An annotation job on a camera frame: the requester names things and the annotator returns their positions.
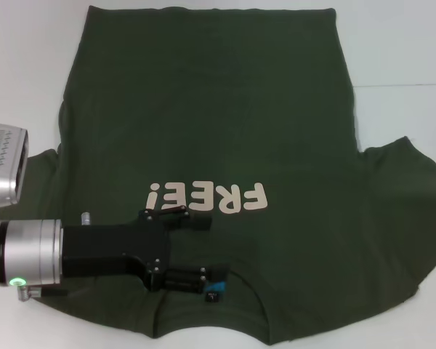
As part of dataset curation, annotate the silver left cable connector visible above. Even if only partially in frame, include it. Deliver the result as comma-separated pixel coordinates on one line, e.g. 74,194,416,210
17,285,68,302

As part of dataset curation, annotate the dark green printed t-shirt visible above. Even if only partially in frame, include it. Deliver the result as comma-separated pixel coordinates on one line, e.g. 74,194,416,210
27,5,436,349

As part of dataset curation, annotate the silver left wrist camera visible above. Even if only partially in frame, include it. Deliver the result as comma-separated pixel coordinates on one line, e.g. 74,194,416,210
0,122,31,209

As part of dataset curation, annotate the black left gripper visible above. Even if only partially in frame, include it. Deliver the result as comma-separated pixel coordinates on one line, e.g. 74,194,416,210
61,205,229,294

